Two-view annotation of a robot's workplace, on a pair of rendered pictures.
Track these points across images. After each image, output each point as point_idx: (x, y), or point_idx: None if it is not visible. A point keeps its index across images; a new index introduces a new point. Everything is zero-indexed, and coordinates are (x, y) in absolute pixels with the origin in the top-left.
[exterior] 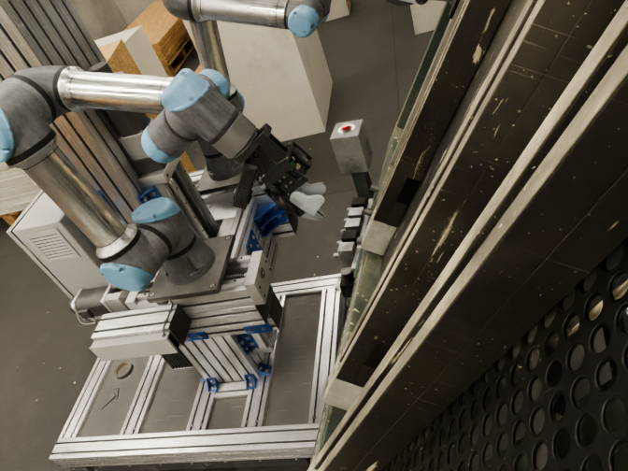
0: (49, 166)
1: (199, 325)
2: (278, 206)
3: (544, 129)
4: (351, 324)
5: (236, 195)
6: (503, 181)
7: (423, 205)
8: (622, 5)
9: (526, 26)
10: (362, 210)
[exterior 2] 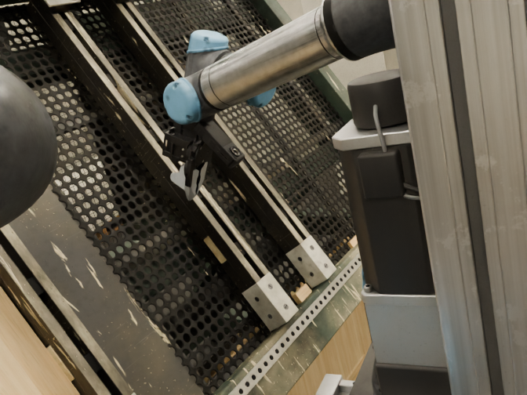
0: None
1: None
2: (211, 155)
3: (143, 34)
4: (244, 367)
5: (234, 144)
6: (152, 50)
7: (147, 131)
8: (123, 13)
9: (94, 47)
10: None
